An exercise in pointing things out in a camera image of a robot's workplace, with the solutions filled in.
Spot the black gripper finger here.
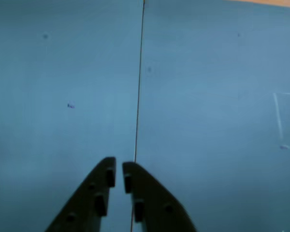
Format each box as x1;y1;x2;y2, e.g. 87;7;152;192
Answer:
121;161;199;232
44;156;117;232

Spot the gray rubber mat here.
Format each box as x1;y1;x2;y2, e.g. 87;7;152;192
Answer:
130;0;290;232
0;0;145;232

